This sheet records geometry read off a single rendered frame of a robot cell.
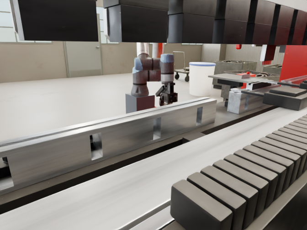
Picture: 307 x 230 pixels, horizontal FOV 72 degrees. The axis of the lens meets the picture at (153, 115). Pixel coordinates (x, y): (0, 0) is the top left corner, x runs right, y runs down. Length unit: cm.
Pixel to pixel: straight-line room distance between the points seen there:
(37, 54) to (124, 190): 766
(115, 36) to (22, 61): 734
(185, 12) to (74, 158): 49
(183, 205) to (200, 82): 491
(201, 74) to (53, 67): 505
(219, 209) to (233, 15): 73
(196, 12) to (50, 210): 61
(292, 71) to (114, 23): 172
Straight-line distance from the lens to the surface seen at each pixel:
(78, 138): 53
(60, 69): 804
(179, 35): 66
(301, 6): 138
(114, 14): 56
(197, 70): 506
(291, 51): 208
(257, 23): 100
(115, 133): 57
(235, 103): 102
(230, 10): 83
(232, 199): 22
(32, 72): 790
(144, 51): 132
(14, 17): 53
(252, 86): 111
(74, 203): 30
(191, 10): 68
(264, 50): 117
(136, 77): 168
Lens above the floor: 117
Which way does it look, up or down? 19 degrees down
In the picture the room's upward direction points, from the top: 1 degrees clockwise
